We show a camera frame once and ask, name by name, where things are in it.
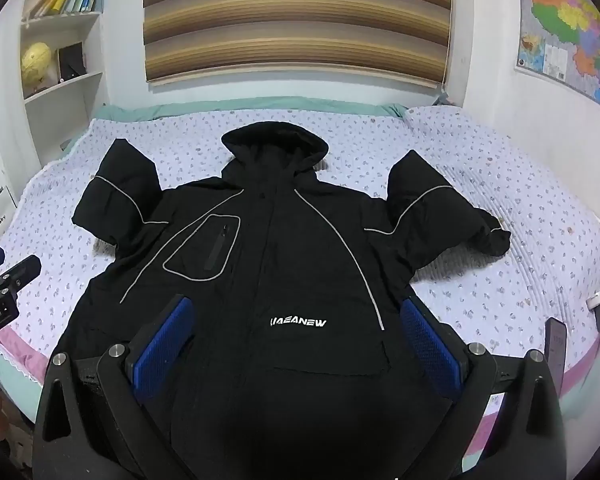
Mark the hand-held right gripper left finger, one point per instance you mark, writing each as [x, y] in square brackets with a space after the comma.
[164, 347]

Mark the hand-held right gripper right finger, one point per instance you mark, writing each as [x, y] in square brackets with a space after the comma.
[427, 345]

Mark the black hooded jacket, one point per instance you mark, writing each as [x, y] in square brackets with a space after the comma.
[290, 240]

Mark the dark upright phone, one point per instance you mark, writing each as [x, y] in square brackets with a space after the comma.
[555, 350]

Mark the white bookshelf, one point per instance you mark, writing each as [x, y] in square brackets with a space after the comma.
[87, 90]

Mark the yellow globe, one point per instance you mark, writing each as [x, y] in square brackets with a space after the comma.
[36, 62]

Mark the striped window blind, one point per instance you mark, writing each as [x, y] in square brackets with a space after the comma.
[300, 20]

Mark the black picture frame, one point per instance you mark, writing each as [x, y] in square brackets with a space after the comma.
[71, 62]

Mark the colourful wall map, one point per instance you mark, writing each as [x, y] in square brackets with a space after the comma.
[570, 20]

